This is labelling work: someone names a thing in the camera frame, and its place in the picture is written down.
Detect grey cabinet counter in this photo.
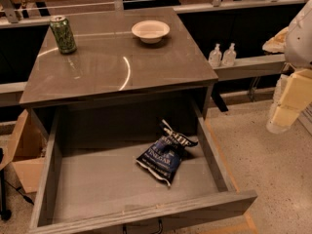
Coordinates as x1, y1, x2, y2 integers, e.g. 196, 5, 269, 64
19, 8, 217, 128

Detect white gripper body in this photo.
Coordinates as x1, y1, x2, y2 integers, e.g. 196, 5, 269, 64
272, 73, 297, 112

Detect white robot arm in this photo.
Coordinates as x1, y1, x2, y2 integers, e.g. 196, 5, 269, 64
262, 0, 312, 134

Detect right clear sanitizer bottle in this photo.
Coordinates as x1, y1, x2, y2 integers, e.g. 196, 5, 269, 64
222, 43, 236, 66

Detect grey open drawer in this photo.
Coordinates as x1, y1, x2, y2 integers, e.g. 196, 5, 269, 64
29, 97, 256, 234

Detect black cable on floor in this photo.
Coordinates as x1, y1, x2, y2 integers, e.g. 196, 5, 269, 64
4, 178, 35, 207

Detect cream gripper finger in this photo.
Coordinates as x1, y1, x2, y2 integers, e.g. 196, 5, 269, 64
262, 27, 289, 54
266, 69, 312, 134

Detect green soda can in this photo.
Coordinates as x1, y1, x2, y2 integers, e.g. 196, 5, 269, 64
50, 16, 77, 55

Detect clear sanitizer bottle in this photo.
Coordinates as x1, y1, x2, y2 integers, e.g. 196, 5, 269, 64
209, 44, 222, 67
222, 43, 236, 66

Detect blue chip bag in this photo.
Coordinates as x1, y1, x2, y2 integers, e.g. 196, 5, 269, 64
136, 120, 198, 186

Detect white paper bowl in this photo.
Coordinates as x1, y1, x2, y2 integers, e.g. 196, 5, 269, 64
132, 20, 170, 44

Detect cardboard box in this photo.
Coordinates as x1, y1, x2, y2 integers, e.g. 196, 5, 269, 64
0, 110, 47, 193

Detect grey metal railing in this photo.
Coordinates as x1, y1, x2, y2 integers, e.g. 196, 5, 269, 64
0, 0, 312, 29

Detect black stand base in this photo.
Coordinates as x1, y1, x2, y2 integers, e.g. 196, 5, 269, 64
0, 146, 13, 221

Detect left clear sanitizer bottle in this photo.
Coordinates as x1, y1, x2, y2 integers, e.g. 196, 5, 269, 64
209, 44, 222, 67

